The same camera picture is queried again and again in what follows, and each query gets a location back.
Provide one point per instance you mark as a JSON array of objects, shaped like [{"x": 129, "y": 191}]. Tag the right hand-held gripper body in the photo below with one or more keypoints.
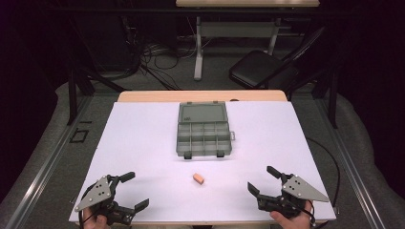
[{"x": 297, "y": 189}]

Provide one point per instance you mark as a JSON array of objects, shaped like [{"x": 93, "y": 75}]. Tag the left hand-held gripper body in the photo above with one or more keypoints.
[{"x": 100, "y": 191}]

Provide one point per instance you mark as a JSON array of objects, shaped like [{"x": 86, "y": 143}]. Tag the small orange block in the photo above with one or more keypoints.
[{"x": 198, "y": 178}]

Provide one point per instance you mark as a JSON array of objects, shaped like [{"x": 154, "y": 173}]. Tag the grey plastic compartment box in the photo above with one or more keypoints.
[{"x": 203, "y": 136}]

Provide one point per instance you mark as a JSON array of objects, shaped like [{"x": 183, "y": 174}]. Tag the person's left hand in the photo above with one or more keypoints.
[{"x": 95, "y": 221}]

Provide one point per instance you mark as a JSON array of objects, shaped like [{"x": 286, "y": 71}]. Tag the person's right hand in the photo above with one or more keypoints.
[{"x": 296, "y": 223}]

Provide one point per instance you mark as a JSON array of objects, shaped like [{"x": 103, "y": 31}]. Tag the white table mat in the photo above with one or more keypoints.
[{"x": 143, "y": 152}]

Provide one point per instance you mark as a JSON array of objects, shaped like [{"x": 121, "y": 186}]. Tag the black metal stand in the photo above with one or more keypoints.
[
  {"x": 333, "y": 98},
  {"x": 72, "y": 95}
]

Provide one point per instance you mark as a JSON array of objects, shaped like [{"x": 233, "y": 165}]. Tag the black folding chair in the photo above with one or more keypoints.
[{"x": 259, "y": 68}]

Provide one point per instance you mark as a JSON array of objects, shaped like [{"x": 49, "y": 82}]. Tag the wooden table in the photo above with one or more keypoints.
[{"x": 197, "y": 95}]

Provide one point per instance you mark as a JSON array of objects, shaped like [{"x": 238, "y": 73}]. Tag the white-framed desk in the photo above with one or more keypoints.
[{"x": 238, "y": 30}]

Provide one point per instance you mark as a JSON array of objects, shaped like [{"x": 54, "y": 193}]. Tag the aluminium floor rail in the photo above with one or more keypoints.
[
  {"x": 350, "y": 171},
  {"x": 41, "y": 178}
]

